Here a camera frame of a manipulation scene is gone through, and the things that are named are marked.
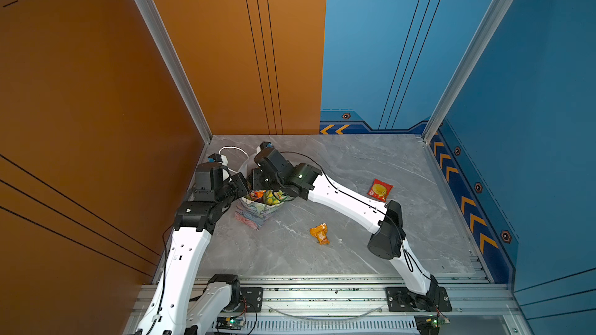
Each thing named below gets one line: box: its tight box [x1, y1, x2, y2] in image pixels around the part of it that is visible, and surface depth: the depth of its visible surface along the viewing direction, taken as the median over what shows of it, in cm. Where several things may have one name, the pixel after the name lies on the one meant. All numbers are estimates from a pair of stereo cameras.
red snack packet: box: [367, 178, 394, 203], surface depth 100 cm
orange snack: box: [310, 222, 330, 246], surface depth 88 cm
